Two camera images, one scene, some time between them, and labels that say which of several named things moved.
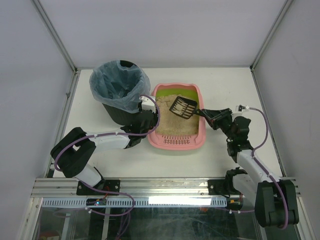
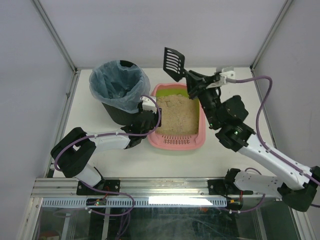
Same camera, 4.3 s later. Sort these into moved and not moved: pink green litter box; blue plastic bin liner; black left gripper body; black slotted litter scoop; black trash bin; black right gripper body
Moved: black slotted litter scoop; black right gripper body
Not moved: black left gripper body; blue plastic bin liner; pink green litter box; black trash bin
